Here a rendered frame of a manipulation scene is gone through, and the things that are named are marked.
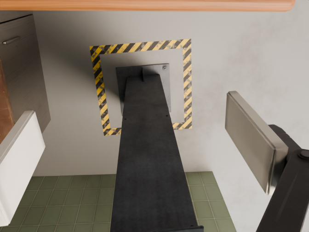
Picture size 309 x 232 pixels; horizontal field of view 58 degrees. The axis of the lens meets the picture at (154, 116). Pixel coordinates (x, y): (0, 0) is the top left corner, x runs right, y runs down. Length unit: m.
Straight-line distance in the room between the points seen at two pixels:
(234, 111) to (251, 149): 0.03
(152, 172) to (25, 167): 0.67
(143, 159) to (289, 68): 1.30
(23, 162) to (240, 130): 0.13
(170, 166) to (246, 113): 0.69
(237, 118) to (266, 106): 1.79
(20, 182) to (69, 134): 1.76
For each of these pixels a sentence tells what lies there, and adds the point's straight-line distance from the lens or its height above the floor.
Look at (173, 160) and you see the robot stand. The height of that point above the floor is 0.92.
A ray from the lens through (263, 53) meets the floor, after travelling 1.84.
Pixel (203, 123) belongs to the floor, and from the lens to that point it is 1.89.
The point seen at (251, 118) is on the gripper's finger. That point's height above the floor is 1.51.
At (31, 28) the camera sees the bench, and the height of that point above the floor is 0.17.
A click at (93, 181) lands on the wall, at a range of 2.01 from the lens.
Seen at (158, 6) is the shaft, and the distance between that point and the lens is 0.44.
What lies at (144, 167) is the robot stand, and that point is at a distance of 0.86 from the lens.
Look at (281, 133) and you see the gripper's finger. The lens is 0.17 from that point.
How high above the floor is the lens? 1.64
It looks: 65 degrees down
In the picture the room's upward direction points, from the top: 172 degrees clockwise
